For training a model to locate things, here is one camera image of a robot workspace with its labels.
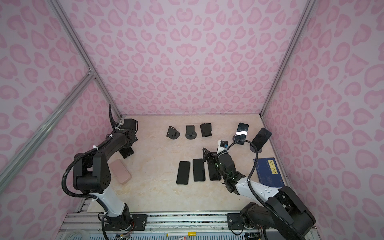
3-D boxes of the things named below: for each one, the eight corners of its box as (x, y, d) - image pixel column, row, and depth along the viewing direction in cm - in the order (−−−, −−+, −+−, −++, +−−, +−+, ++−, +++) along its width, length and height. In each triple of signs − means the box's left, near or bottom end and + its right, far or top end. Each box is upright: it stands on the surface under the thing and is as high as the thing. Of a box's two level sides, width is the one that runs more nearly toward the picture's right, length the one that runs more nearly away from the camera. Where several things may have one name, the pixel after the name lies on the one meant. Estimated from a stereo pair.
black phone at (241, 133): (233, 143, 106) (236, 133, 97) (235, 132, 112) (237, 122, 103) (244, 145, 104) (248, 135, 96) (245, 134, 110) (248, 124, 102)
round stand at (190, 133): (186, 139, 108) (185, 131, 100) (186, 133, 111) (185, 124, 104) (196, 139, 108) (195, 131, 100) (196, 133, 111) (196, 124, 104)
